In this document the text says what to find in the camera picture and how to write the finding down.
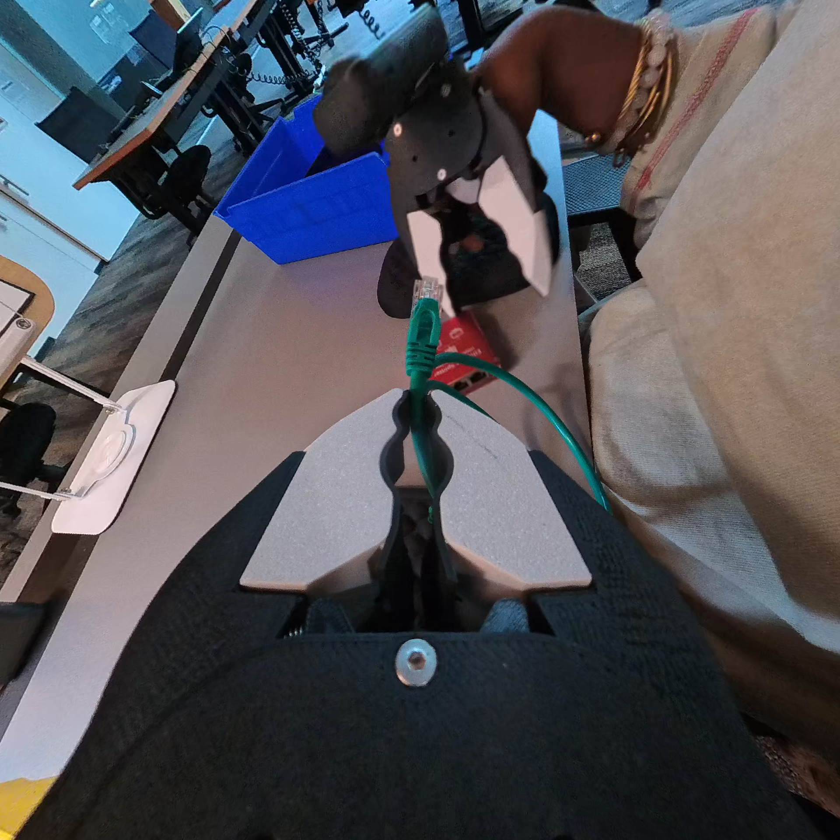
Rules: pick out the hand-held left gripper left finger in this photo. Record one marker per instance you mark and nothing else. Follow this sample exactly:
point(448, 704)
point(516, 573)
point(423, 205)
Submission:
point(328, 525)

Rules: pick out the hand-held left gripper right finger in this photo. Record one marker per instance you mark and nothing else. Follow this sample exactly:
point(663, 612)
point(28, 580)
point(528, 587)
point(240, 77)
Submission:
point(512, 525)

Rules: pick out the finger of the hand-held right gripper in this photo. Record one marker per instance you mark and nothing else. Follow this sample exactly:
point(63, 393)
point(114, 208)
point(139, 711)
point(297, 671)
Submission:
point(518, 216)
point(426, 243)

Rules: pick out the red ethernet splitter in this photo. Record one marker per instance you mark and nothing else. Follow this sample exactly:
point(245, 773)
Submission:
point(466, 348)

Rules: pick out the yellow plastic bin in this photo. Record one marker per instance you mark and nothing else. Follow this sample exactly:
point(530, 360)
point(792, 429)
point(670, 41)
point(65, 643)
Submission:
point(19, 807)

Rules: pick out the person's right forearm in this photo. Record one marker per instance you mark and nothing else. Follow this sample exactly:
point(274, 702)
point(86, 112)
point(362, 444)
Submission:
point(715, 79)

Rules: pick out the person's right hand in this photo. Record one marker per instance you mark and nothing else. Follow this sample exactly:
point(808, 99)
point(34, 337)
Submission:
point(564, 65)

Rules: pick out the black padded wrist rest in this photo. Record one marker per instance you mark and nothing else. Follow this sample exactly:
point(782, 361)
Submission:
point(394, 289)

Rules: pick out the blue plastic bin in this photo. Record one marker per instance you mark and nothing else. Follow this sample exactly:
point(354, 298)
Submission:
point(308, 210)

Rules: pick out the person's beige clothing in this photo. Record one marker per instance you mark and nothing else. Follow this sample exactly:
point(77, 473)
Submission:
point(722, 394)

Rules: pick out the black computer monitor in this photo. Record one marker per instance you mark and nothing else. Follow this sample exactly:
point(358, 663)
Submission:
point(164, 39)

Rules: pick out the wooden top office desk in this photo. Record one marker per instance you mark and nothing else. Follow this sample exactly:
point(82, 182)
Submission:
point(131, 141)

